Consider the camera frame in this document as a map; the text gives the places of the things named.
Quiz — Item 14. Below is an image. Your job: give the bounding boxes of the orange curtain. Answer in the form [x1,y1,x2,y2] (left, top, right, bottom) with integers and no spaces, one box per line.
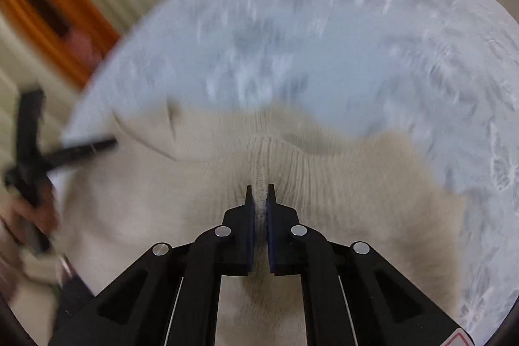
[0,0,122,87]

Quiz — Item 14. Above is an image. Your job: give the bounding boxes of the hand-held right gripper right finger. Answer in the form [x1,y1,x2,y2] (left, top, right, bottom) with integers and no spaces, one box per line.
[265,184,476,346]

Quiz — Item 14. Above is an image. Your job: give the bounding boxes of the person's dark dotted pants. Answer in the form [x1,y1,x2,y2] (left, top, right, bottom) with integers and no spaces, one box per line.
[54,277,97,328]

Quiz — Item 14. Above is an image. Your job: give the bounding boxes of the beige sweater with black hearts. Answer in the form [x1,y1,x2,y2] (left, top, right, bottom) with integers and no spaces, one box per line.
[53,101,467,346]

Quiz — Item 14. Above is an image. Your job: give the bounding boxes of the blue butterfly bedspread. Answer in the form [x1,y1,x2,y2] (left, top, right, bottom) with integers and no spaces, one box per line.
[61,0,519,339]

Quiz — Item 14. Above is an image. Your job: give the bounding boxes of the person's left hand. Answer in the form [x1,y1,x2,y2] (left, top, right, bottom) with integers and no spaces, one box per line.
[0,190,61,249]

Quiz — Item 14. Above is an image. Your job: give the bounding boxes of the pink clothes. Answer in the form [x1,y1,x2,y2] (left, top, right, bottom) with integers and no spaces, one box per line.
[65,30,102,63]

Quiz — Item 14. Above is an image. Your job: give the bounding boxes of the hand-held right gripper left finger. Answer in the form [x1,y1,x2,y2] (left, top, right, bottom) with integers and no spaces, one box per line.
[48,186,255,346]

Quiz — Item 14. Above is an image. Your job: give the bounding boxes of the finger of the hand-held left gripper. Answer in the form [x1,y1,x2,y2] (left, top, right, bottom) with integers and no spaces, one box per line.
[15,88,46,168]
[38,138,119,170]

